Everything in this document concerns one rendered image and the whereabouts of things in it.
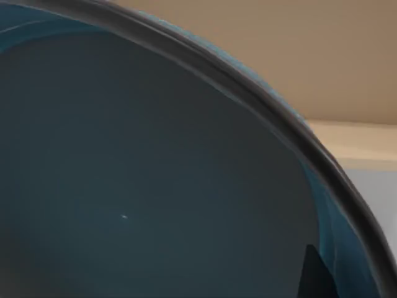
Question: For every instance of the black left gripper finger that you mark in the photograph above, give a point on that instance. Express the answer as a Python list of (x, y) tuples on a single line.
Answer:
[(311, 276)]

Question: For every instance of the dark blue bowl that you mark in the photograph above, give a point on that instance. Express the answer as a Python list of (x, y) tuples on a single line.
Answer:
[(149, 155)]

